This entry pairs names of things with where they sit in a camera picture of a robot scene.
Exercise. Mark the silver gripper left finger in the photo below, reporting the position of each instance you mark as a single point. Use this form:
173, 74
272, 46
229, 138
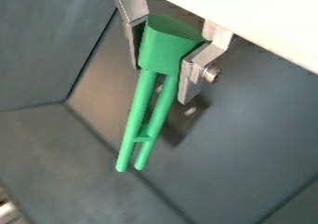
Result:
134, 12

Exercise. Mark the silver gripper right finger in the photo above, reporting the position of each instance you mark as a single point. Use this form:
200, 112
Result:
198, 63

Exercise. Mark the green three prong object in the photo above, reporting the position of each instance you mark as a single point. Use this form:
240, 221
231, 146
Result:
168, 40

